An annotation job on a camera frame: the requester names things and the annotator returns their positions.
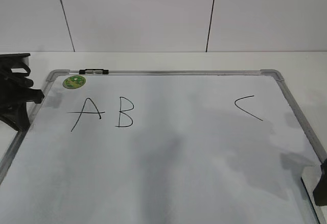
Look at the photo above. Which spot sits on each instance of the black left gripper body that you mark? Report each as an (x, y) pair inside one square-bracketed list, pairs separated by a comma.
[(15, 84)]

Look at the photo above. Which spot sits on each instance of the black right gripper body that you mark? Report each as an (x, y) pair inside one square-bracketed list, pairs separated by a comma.
[(320, 191)]

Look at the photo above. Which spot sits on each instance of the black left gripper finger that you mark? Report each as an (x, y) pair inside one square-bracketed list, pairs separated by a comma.
[(34, 95)]

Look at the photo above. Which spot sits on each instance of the white whiteboard eraser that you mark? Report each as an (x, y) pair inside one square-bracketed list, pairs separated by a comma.
[(310, 178)]

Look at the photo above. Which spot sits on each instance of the round green sticker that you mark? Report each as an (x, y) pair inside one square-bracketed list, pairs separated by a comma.
[(74, 82)]

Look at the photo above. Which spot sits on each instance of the white aluminium-framed whiteboard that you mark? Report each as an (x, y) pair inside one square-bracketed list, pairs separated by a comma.
[(162, 147)]

